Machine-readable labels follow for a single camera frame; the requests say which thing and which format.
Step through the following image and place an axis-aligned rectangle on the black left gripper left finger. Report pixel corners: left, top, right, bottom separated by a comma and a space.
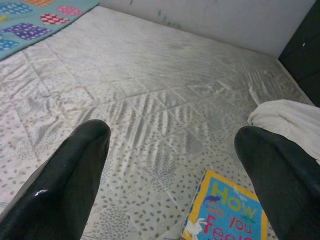
0, 119, 112, 240

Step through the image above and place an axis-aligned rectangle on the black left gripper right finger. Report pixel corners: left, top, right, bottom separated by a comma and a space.
234, 125, 320, 240

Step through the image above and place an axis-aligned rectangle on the white printed pillow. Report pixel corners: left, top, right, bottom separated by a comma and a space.
247, 99, 320, 163

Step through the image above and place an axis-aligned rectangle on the blue yellow children's book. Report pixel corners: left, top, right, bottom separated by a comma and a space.
181, 169, 270, 240

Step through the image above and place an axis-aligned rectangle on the teal blanket with coloured hearts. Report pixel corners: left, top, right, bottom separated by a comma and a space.
0, 0, 100, 61

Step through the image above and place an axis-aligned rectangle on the black tufted headboard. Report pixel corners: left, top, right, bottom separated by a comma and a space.
278, 0, 320, 108

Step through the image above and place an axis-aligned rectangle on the grey quilted mattress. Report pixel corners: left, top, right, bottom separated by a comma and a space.
0, 5, 313, 240

